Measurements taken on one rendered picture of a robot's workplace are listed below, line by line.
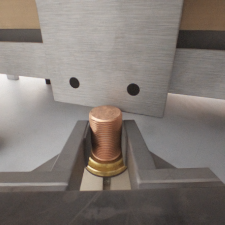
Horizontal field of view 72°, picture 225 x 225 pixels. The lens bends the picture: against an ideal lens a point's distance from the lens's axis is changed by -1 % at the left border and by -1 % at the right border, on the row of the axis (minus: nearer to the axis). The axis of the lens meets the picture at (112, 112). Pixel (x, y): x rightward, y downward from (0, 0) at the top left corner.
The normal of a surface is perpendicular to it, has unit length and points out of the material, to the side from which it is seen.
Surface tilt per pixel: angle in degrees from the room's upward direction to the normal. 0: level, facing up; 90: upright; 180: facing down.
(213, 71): 90
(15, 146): 180
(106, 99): 90
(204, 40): 90
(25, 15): 90
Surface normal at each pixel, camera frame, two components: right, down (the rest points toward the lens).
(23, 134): 0.00, -0.87
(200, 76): -0.32, 0.47
